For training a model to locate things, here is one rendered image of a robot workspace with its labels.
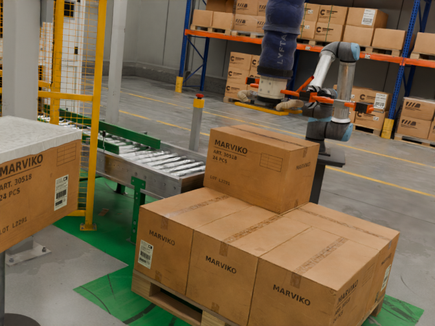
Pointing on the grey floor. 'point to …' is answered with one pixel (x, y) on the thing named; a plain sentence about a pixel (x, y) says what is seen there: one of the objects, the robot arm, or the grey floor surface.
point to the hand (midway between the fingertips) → (311, 96)
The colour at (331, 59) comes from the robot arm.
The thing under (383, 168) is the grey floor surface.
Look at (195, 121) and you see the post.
